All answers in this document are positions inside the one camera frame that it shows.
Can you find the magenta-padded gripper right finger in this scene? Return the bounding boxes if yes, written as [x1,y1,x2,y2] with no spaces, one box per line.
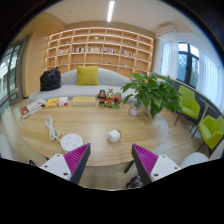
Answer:
[130,143,183,186]

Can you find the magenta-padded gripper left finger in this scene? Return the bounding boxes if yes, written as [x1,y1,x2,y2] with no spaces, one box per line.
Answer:
[39,143,92,185]

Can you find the white gold-rimmed cube charger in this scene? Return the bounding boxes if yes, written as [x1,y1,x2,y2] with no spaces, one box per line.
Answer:
[106,129,122,144]

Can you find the white round power strip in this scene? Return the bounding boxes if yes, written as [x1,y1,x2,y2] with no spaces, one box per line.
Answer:
[60,133,84,153]

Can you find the green chair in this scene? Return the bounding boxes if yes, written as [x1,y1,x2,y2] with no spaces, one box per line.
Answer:
[191,114,224,156]
[173,84,202,130]

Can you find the red and white book stack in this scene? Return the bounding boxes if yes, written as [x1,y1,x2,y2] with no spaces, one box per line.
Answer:
[19,99,44,120]

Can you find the small white jar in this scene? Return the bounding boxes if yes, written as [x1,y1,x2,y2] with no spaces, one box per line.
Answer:
[128,103,140,117]

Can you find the light grey sofa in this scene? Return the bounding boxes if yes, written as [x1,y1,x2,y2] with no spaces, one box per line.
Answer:
[28,67,139,104]

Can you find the green potted plant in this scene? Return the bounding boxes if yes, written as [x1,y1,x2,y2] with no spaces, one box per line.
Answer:
[120,71,183,120]

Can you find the three-figure colourful figurine set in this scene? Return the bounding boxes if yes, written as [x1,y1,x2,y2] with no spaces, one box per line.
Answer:
[95,88,123,110]

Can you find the black bag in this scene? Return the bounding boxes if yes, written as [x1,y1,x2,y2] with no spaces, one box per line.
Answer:
[39,67,62,92]

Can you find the yellow cushion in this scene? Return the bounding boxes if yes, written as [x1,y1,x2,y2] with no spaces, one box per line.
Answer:
[76,65,100,87]

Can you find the grey-framed glass door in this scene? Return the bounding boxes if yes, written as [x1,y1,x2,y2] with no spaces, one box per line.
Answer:
[0,36,30,108]

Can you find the dark-framed window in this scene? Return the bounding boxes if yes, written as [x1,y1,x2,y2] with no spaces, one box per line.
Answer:
[176,42,201,90]

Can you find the white sheer curtain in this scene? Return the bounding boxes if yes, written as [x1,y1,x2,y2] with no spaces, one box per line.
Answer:
[160,40,179,80]

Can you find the long ceiling light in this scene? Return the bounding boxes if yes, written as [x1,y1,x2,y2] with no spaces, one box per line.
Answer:
[106,0,116,23]

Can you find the white power strip cable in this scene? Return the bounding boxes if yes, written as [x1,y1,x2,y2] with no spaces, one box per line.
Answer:
[45,115,63,142]

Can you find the wooden wall shelf unit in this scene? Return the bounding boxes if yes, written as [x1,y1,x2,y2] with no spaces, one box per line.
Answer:
[44,27,155,79]

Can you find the white wall air conditioner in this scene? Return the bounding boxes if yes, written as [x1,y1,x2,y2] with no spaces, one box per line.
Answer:
[157,23,178,37]

